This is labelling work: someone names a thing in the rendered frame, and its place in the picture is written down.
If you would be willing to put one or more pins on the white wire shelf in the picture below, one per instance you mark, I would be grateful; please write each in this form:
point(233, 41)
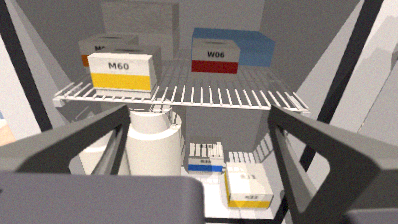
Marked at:
point(162, 102)

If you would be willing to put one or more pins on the white cardboard box labelled w06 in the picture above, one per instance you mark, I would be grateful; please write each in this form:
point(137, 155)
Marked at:
point(214, 59)

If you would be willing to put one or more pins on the light blue flat block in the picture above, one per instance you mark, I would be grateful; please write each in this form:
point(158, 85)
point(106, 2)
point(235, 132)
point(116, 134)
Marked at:
point(248, 59)
point(252, 42)

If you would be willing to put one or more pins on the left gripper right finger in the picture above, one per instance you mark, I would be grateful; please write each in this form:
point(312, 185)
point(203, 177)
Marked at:
point(363, 171)

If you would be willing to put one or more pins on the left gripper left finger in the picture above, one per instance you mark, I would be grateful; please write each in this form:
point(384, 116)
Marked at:
point(50, 152)

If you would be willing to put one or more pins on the white cardboard cryo box m60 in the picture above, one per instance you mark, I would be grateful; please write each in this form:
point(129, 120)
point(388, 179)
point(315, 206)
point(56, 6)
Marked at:
point(126, 70)

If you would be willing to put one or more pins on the white cardboard box with yellow band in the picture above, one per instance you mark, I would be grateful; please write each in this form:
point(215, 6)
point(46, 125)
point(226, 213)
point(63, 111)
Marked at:
point(247, 187)

